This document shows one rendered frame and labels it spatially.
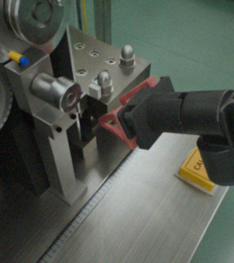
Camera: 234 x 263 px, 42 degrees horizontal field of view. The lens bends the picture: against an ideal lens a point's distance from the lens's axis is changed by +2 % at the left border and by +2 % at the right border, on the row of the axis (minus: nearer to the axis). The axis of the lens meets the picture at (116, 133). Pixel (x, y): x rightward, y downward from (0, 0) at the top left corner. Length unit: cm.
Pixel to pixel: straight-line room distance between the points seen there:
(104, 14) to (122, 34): 127
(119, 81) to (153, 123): 23
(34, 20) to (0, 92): 10
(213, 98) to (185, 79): 192
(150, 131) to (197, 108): 9
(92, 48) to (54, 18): 32
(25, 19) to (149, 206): 39
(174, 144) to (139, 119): 29
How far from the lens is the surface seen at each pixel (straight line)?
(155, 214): 59
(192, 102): 38
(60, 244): 57
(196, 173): 62
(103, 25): 146
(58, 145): 48
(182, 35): 274
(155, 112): 41
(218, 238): 161
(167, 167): 65
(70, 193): 60
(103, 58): 68
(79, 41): 74
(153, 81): 47
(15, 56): 35
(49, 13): 40
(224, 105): 37
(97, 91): 57
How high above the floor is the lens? 143
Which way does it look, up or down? 50 degrees down
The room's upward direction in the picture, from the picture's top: straight up
